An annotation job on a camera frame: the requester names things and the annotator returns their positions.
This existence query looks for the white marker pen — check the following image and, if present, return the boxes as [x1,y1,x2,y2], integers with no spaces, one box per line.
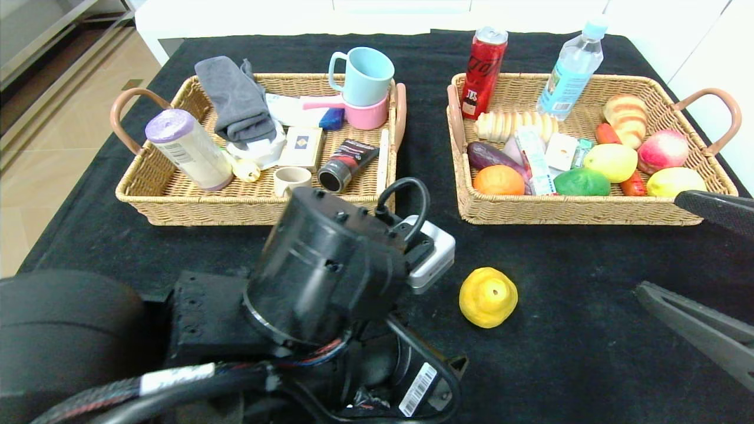
[376,128,391,195]

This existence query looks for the black cosmetic tube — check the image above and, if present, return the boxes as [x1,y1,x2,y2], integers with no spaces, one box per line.
[317,139,381,194]

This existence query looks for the small cream cup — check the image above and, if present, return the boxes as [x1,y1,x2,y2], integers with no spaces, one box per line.
[273,167,313,198]

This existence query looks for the yellow pear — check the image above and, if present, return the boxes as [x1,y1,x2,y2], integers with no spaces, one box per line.
[459,267,519,329]

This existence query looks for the green mint gum box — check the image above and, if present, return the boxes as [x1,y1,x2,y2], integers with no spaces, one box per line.
[570,138,594,170]

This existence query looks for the yellow lemon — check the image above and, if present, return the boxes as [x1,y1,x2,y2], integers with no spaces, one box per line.
[583,143,639,184]
[646,167,707,198]

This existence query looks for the pink cup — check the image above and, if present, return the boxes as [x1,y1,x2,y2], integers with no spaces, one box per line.
[345,93,391,131]

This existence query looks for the cream box blue emblem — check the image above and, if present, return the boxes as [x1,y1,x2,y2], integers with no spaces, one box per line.
[278,126,325,173]

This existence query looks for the orange fruit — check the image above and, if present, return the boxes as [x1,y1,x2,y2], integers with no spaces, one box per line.
[473,164,525,196]

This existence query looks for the purple eggplant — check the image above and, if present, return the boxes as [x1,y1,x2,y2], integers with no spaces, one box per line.
[467,141,531,194]

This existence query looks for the white round container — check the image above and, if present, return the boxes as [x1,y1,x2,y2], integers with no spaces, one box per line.
[227,121,288,170]

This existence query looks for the white plastic packet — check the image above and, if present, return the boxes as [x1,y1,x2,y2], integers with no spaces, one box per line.
[265,93,322,128]

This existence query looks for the small yellow toy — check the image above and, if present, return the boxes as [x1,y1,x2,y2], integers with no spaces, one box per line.
[221,144,262,183]

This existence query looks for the light blue mug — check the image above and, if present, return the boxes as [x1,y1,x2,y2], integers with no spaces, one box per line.
[328,47,395,107]

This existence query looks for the long striped bread roll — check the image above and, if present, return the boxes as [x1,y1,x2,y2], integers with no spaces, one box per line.
[474,111,558,144]

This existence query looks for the green white slim box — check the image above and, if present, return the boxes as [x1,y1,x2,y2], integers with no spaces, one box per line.
[515,125,557,196]

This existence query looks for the red soda can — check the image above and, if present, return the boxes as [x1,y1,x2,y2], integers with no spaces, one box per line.
[460,26,508,121]

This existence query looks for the grey folded cloth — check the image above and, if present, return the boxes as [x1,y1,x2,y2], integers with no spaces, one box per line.
[195,56,277,144]

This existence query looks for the small white packet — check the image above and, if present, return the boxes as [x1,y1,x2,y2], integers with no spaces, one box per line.
[545,133,581,171]

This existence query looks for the white bottle purple cap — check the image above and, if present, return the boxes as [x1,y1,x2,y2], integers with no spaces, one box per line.
[145,109,234,192]

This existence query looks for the green fruit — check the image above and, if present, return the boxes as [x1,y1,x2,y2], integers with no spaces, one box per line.
[554,168,611,197]

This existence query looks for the clear water bottle blue label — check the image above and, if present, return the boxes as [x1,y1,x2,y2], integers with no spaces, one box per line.
[535,16,609,121]

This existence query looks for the white low cabinet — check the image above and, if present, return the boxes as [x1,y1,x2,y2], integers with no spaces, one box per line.
[135,0,610,65]

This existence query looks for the orange carrot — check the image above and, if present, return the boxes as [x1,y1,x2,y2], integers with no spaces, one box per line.
[595,122,647,197]

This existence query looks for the croissant bread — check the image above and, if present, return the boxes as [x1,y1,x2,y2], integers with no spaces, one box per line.
[602,94,647,148]

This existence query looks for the pink peach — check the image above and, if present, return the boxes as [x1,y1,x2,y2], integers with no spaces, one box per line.
[638,130,690,175]

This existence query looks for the metal shelf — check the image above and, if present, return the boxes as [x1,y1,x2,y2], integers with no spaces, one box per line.
[0,0,139,89]

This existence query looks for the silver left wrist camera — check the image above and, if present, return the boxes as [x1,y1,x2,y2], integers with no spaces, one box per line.
[392,215,457,295]

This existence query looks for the wicker basket brown handles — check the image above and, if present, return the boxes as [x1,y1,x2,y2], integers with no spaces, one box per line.
[110,72,408,226]
[446,72,741,226]

